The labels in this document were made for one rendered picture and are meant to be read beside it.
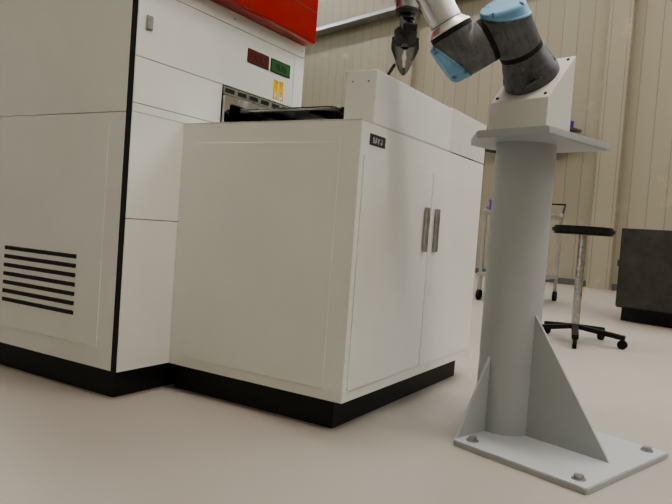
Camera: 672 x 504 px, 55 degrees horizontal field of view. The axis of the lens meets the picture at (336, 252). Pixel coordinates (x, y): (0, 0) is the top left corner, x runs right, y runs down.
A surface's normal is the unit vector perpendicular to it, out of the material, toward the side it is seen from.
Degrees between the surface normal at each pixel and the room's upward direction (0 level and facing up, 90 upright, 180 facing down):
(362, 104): 90
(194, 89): 90
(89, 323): 90
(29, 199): 90
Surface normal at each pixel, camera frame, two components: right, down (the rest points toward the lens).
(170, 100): 0.85, 0.08
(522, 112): -0.74, -0.03
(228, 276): -0.52, 0.00
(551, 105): 0.66, 0.07
